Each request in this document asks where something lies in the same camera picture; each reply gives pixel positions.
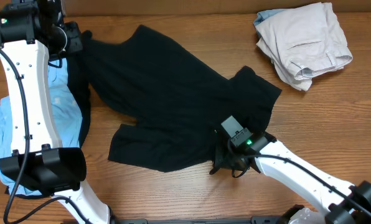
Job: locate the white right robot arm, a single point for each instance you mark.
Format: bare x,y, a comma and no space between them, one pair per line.
336,201

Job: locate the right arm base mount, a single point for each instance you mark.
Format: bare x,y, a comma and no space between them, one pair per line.
299,214

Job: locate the light blue folded garment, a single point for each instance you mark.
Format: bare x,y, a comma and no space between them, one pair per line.
263,15

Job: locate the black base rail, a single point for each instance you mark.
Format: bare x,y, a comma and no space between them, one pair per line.
252,220

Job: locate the black t-shirt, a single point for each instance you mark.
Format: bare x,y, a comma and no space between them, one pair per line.
177,100

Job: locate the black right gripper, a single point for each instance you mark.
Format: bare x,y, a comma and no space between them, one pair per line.
219,160

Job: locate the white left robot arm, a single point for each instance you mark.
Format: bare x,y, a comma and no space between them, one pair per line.
32,35

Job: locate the black garment under blue one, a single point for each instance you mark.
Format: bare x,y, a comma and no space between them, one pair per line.
78,86

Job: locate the beige folded shorts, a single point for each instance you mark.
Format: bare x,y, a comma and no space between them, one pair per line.
303,43

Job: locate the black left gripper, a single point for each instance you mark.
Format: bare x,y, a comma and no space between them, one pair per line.
72,30

